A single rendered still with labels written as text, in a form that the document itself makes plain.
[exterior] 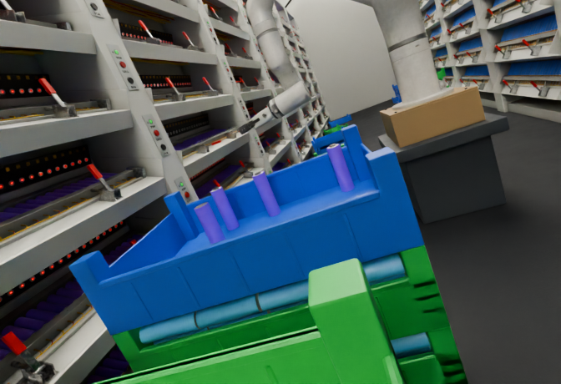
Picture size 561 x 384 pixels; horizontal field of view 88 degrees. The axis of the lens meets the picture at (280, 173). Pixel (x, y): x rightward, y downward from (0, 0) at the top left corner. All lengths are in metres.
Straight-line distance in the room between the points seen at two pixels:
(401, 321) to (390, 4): 0.89
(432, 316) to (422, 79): 0.85
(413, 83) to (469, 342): 0.71
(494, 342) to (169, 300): 0.60
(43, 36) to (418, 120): 0.96
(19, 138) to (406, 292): 0.63
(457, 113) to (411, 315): 0.80
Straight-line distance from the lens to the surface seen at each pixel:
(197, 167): 1.00
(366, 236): 0.25
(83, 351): 0.66
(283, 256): 0.25
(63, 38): 0.85
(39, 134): 0.70
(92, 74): 0.93
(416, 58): 1.06
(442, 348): 0.32
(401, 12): 1.05
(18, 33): 0.79
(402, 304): 0.28
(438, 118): 1.01
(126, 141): 0.89
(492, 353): 0.72
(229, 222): 0.43
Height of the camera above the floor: 0.54
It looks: 12 degrees down
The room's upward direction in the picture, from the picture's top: 22 degrees counter-clockwise
